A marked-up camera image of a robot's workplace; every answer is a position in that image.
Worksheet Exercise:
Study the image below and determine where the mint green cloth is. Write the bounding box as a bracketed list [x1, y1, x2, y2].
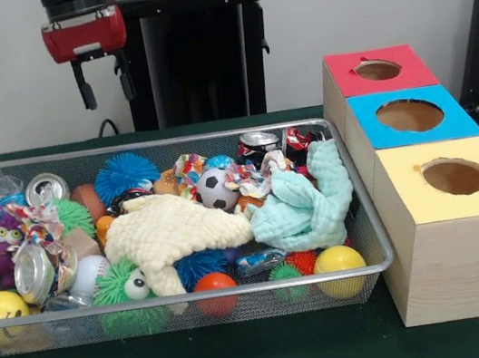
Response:
[237, 136, 364, 261]

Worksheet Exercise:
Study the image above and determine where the wooden box with three holes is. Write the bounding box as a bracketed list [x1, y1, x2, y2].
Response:
[313, 30, 479, 337]

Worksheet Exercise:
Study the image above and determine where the small soccer ball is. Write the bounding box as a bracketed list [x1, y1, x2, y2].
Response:
[191, 164, 243, 216]

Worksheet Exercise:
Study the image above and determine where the silver crushed soda can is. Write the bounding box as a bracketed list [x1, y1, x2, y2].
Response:
[21, 169, 72, 209]

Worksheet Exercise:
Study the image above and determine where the black cable behind table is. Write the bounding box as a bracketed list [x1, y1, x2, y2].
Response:
[95, 116, 121, 139]

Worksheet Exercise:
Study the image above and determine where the silver wire mesh bin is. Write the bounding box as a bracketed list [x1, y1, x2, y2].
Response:
[0, 101, 402, 358]

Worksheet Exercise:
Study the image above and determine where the green furry toy with eyes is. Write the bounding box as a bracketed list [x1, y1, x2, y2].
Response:
[85, 251, 174, 344]

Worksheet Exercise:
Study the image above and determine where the blue spiky ball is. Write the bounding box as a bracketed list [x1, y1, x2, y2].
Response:
[89, 146, 165, 208]

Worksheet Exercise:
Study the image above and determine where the red orange ball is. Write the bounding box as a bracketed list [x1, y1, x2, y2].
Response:
[191, 268, 242, 320]

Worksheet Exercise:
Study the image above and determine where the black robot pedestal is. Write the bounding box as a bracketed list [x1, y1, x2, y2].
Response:
[105, 0, 302, 137]

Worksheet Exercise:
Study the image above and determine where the cream waffle cloth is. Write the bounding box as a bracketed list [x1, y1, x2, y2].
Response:
[95, 179, 262, 307]

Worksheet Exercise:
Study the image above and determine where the plain yellow ball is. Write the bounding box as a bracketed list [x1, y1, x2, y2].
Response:
[309, 240, 373, 304]

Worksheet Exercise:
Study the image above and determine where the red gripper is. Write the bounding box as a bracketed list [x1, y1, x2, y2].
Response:
[39, 4, 139, 117]

